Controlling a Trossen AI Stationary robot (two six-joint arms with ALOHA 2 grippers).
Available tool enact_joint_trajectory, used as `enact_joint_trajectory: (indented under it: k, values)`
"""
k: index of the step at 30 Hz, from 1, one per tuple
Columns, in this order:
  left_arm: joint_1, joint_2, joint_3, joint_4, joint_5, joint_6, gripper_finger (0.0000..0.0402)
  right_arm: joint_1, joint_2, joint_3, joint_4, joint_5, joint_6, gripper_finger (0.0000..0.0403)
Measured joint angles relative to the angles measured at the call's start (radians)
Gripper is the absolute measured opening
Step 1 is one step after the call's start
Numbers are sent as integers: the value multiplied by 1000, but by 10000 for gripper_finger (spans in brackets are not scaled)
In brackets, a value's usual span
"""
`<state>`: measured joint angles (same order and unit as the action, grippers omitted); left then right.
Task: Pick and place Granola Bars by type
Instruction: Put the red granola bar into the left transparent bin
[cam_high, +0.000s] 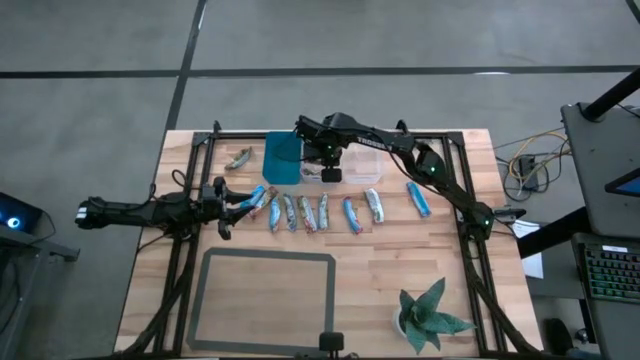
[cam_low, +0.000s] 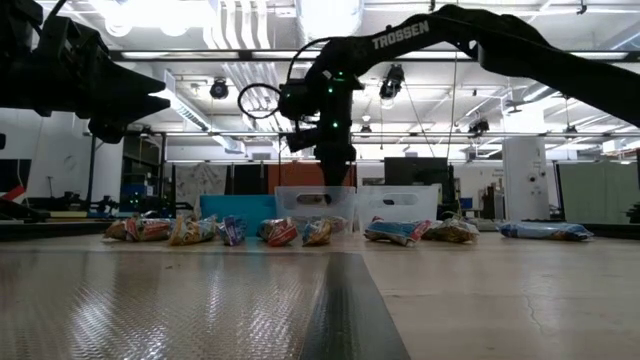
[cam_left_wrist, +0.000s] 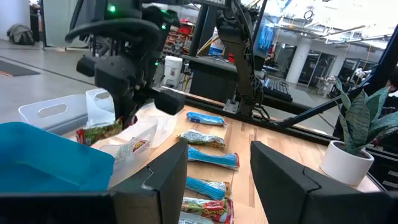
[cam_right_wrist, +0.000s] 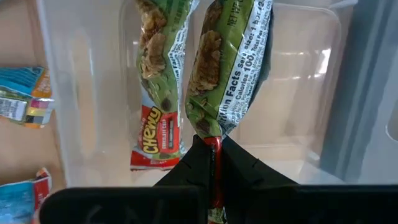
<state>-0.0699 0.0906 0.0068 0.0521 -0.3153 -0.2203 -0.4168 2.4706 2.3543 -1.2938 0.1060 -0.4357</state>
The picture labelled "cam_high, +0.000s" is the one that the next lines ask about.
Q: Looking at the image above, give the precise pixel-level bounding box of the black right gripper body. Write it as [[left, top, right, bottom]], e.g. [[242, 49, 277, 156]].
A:
[[295, 115, 346, 169]]

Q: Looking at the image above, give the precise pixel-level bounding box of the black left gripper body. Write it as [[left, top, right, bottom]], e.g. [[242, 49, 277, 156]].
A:
[[199, 175, 234, 242]]

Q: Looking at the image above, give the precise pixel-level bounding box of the green brown granola bar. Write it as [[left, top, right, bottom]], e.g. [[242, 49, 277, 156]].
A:
[[223, 146, 254, 172]]

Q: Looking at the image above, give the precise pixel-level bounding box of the teal plastic bin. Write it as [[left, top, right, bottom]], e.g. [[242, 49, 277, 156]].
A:
[[261, 130, 304, 185]]

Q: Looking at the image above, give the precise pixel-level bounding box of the grey blue granola bar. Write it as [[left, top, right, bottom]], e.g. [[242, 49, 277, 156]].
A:
[[282, 193, 299, 233]]

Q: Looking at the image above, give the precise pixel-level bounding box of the red orange granola bar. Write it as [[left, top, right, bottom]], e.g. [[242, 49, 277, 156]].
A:
[[248, 186, 280, 221]]

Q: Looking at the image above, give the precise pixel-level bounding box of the clear plastic bin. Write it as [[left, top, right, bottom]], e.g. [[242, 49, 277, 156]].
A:
[[341, 132, 385, 185], [299, 142, 344, 185]]

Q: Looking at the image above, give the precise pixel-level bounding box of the yellow snack bag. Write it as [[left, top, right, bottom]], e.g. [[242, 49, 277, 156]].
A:
[[268, 198, 282, 234]]

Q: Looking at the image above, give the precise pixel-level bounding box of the grey-edged textured mat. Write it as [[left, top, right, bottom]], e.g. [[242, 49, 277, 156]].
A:
[[185, 247, 337, 357]]

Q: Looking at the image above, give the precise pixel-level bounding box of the grey metal stand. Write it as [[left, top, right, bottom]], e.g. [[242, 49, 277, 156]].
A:
[[0, 227, 81, 360]]

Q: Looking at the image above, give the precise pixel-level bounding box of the black computer with blue light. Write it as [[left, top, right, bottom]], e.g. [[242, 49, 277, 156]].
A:
[[0, 192, 44, 235]]

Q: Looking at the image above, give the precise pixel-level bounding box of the white plant pot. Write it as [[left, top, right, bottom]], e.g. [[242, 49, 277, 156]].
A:
[[394, 304, 416, 337]]

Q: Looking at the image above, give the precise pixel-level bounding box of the green snake plant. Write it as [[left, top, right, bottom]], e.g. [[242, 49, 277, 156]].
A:
[[398, 277, 476, 355]]

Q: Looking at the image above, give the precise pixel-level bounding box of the white paper sheet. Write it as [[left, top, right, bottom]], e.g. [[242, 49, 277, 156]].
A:
[[512, 222, 545, 280]]

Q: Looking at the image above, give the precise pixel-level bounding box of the black diagonal stand bar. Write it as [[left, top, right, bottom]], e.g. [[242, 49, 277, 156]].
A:
[[517, 207, 590, 260]]

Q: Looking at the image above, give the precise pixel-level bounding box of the black workstation desk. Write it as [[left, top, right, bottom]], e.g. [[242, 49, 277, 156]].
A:
[[559, 102, 640, 239]]

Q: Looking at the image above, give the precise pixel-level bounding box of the black pole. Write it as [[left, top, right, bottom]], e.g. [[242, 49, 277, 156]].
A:
[[582, 67, 640, 121]]

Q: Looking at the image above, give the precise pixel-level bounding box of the black tablet screen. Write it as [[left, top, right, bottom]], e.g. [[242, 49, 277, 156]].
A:
[[603, 167, 640, 198]]

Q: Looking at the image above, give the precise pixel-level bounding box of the backlit black keyboard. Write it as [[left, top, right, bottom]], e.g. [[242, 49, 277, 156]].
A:
[[583, 248, 640, 304]]

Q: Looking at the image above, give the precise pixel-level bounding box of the black aluminium rig frame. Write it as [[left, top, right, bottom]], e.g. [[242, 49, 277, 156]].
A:
[[114, 119, 544, 359]]

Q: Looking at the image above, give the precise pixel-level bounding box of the black teleoperation handle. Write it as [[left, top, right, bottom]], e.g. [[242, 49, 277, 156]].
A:
[[318, 331, 346, 359]]

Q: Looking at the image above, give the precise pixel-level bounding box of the yellow cable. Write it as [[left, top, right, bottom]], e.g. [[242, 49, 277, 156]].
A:
[[507, 129, 570, 182]]

